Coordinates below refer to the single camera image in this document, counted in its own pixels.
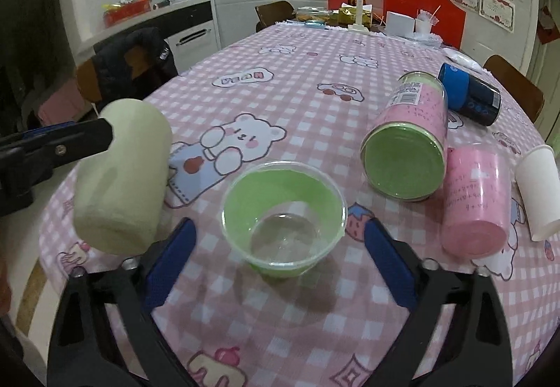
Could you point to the red gift bag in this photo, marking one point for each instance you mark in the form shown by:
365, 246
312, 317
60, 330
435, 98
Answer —
451, 24

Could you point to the clear cup with straw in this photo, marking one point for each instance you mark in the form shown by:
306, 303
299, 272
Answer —
425, 21

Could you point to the brown chair left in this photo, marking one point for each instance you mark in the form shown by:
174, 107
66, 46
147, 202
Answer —
272, 13

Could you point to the white paper cup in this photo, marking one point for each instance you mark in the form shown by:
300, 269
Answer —
537, 179

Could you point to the red diamond door decoration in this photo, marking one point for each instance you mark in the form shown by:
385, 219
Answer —
547, 30

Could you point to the red fruit tray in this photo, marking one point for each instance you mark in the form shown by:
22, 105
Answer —
117, 13

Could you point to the pink checkered tablecloth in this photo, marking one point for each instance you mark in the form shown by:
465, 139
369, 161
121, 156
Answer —
295, 94

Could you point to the pink plastic cup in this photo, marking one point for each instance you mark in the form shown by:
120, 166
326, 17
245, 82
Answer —
477, 199

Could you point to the brown chair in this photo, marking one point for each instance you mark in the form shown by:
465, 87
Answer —
272, 13
528, 96

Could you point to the white plastic bag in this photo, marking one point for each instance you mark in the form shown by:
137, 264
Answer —
463, 60

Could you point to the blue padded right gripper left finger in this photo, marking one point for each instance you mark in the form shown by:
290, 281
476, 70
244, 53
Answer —
83, 350

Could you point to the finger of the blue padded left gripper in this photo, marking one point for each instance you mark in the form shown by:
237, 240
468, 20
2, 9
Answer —
56, 145

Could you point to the pink green labelled can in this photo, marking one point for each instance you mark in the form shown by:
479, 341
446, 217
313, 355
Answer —
404, 154

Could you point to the blue black can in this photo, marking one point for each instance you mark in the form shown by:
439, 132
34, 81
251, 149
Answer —
470, 96

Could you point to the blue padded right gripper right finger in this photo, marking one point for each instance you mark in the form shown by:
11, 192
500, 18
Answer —
476, 350

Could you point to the small green plastic cup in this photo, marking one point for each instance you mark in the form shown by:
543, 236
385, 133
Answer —
283, 217

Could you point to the black jacket on chair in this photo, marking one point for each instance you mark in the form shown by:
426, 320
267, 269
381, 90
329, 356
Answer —
134, 66

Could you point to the brown chair right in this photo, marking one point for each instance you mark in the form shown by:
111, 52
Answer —
528, 96

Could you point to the white small box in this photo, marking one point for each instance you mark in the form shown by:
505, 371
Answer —
400, 25

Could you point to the white sideboard cabinet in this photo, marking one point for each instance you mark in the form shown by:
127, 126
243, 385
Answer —
188, 27

